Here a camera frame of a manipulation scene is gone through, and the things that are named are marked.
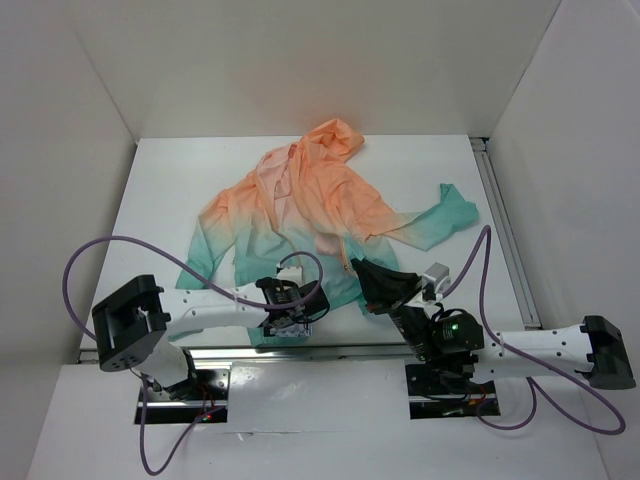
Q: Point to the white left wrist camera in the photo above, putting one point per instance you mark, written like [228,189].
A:
[292,274]

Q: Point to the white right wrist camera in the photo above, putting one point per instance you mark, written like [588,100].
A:
[434,281]

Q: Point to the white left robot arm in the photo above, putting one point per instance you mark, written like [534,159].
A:
[141,317]

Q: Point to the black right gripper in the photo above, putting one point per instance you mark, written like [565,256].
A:
[383,288]

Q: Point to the orange and teal jacket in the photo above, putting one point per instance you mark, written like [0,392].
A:
[304,197]

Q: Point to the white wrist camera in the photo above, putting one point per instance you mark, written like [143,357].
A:
[434,281]
[292,274]

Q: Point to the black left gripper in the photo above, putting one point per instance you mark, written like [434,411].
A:
[300,320]

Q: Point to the aluminium rail right table edge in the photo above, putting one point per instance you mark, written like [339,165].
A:
[504,232]

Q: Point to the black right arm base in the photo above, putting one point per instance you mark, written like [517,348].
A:
[433,397]

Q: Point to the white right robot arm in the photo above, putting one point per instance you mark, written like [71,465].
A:
[592,351]

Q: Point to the aluminium rail front table edge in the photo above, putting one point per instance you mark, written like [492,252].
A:
[303,353]

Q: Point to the aluminium rail table edge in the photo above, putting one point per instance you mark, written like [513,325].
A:
[303,353]
[504,232]

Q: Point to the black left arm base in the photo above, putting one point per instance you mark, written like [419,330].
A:
[204,397]

